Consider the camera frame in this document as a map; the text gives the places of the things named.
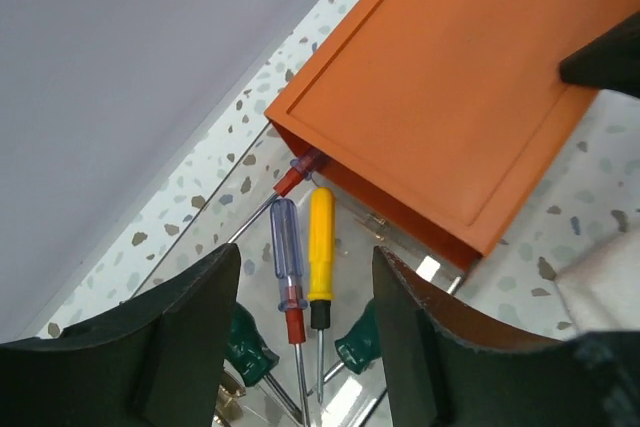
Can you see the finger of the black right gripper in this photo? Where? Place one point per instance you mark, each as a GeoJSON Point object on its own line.
{"type": "Point", "coordinates": [609, 62]}

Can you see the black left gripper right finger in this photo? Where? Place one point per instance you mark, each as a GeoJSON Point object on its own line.
{"type": "Point", "coordinates": [447, 364]}

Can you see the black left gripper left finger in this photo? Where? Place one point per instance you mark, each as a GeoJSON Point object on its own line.
{"type": "Point", "coordinates": [154, 360]}

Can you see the stubby green screwdriver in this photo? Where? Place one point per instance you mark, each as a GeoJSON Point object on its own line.
{"type": "Point", "coordinates": [359, 348]}
{"type": "Point", "coordinates": [253, 360]}

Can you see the clear drawer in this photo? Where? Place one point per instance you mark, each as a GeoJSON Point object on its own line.
{"type": "Point", "coordinates": [349, 399]}

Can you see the yellow handled screwdriver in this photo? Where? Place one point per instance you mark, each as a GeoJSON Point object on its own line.
{"type": "Point", "coordinates": [321, 262]}

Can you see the red blue clear screwdriver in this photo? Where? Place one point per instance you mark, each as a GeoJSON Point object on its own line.
{"type": "Point", "coordinates": [288, 268]}

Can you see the orange drawer cabinet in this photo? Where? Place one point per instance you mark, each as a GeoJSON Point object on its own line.
{"type": "Point", "coordinates": [443, 115]}

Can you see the white folded towel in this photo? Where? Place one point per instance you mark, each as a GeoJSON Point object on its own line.
{"type": "Point", "coordinates": [601, 291]}

